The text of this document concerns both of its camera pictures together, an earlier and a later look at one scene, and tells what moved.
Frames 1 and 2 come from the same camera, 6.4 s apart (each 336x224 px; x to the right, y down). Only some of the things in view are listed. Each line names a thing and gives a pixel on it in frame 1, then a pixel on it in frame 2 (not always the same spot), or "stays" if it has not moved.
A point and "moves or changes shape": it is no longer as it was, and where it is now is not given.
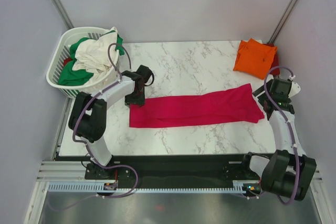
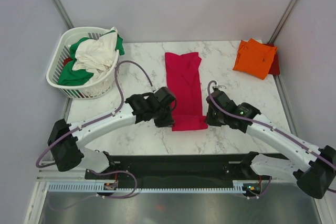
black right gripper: x=261 y=99 to x=210 y=120
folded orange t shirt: x=254 y=58 stays
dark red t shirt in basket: x=65 y=61 stays
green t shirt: x=72 y=76 stays
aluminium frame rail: x=74 y=171 stays
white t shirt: x=92 y=55 stays
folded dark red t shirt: x=275 y=62 stays
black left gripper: x=140 y=102 to x=167 y=122
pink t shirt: x=233 y=105 moves or changes shape
